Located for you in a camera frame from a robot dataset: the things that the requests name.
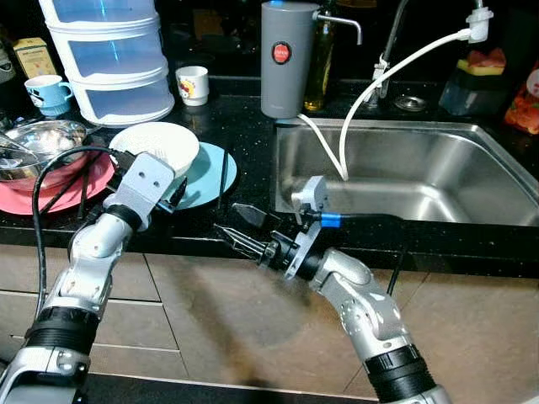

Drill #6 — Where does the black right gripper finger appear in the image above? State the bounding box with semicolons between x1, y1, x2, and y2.
213;223;264;258
232;202;280;233

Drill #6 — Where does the white ceramic bowl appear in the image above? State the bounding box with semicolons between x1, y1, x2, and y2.
109;122;200;179

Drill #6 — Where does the light blue plate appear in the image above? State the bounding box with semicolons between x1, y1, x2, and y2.
173;141;238;211

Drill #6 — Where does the black chopstick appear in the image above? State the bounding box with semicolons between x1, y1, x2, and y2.
42;160;104;215
219;143;228;205

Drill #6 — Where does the beige cabinet drawer front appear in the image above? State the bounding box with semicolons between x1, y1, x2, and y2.
0;244;161;304
0;290;182;352

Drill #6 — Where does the white cup with red print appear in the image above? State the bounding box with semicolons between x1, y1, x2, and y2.
175;66;210;107

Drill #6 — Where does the stainless steel bowl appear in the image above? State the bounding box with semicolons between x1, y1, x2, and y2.
0;119;89;182

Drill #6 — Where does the grey water filter canister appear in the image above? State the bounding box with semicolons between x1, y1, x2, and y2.
260;2;363;120

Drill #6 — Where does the white tiered plastic food container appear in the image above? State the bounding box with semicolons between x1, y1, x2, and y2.
38;0;175;127

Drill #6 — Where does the pink plate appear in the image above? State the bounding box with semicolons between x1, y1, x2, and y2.
0;151;116;215

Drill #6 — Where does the yellow oil bottle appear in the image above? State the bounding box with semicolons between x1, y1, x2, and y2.
303;0;336;113

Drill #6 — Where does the black floor mat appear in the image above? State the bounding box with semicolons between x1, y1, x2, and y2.
84;373;371;404

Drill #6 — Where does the stainless steel sink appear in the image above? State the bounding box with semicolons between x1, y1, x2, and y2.
272;118;516;226

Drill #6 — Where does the blue mug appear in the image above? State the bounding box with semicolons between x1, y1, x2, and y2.
24;74;75;117

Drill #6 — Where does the round metal countertop cap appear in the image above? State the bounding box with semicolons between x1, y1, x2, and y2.
394;95;427;112

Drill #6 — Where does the yellow carton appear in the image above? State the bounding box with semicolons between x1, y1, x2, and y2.
13;38;58;81

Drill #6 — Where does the orange dish soap pump bottle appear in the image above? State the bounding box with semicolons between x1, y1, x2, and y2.
505;63;539;136

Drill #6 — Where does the chrome sink faucet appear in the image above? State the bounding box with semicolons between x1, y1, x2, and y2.
369;0;414;104

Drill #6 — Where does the dark sponge holder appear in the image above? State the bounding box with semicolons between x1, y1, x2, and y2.
438;67;508;117

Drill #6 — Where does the watermelon pattern sponge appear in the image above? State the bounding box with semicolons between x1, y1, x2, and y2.
457;48;508;77

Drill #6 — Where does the white faucet head attachment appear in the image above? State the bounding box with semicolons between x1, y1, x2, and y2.
467;0;494;43

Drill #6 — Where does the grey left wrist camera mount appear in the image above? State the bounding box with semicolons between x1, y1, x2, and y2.
103;152;176;230

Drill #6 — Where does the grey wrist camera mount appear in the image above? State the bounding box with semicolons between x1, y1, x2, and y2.
285;175;329;280
103;152;176;230

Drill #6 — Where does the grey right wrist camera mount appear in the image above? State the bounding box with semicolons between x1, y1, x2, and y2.
285;175;329;280

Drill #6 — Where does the white canister outlet hose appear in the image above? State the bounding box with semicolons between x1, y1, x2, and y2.
295;112;348;181

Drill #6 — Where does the white faucet diverter hose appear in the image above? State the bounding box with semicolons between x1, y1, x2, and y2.
339;29;472;179

